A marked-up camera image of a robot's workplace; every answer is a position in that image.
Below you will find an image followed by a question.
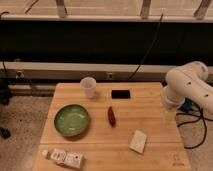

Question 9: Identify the white tube with label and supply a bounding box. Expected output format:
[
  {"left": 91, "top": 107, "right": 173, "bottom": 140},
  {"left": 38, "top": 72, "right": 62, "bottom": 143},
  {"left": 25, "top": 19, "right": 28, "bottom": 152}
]
[{"left": 42, "top": 149, "right": 84, "bottom": 169}]

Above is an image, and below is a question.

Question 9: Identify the grey wall rail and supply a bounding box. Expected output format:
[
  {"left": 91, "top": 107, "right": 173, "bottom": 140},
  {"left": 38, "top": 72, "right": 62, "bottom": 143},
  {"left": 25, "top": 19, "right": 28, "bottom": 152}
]
[{"left": 0, "top": 61, "right": 213, "bottom": 84}]

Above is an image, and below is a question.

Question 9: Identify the blue box on floor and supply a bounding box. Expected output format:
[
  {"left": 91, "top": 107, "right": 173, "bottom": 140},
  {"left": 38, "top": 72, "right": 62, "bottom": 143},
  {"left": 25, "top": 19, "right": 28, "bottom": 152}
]
[{"left": 180, "top": 99, "right": 192, "bottom": 112}]

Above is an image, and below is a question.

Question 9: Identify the dark red small object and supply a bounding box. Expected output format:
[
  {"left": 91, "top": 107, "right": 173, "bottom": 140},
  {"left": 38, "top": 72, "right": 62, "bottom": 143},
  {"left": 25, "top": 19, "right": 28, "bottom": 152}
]
[{"left": 108, "top": 106, "right": 116, "bottom": 126}]

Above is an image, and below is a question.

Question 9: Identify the black hanging cable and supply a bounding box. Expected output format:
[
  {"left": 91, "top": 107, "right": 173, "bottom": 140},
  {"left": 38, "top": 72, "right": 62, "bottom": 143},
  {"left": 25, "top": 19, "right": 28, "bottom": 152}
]
[{"left": 127, "top": 13, "right": 165, "bottom": 81}]

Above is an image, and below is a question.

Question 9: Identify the dark object on floor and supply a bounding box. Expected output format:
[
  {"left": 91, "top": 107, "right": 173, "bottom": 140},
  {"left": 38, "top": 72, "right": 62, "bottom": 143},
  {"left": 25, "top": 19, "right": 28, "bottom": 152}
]
[{"left": 0, "top": 127, "right": 11, "bottom": 139}]

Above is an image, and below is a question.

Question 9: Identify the black floor cable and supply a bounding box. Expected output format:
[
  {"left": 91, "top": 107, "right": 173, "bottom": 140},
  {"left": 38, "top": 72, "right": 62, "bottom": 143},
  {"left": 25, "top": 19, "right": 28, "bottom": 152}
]
[{"left": 175, "top": 103, "right": 213, "bottom": 150}]

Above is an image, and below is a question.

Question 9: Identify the green ceramic bowl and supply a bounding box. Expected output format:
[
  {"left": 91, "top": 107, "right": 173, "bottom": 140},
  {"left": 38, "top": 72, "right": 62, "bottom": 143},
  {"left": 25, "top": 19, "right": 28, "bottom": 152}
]
[{"left": 54, "top": 104, "right": 90, "bottom": 137}]

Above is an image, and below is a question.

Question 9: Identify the black rectangular phone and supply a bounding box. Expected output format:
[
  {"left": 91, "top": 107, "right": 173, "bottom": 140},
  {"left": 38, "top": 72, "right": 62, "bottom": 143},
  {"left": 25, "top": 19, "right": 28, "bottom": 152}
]
[{"left": 111, "top": 90, "right": 130, "bottom": 99}]

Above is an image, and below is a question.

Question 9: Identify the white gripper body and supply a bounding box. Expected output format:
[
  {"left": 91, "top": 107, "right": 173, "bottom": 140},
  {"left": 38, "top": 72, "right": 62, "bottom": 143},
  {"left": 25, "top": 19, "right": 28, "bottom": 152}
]
[{"left": 161, "top": 86, "right": 185, "bottom": 109}]

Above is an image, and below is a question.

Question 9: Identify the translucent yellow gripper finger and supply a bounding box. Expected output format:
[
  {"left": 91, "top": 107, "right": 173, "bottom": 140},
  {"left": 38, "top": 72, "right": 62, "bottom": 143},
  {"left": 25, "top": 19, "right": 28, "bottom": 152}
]
[{"left": 163, "top": 109, "right": 176, "bottom": 127}]

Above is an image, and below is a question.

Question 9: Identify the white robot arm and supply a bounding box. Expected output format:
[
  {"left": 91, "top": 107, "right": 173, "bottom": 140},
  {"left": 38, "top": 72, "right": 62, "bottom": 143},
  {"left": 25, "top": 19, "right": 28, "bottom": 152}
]
[{"left": 161, "top": 61, "right": 213, "bottom": 125}]

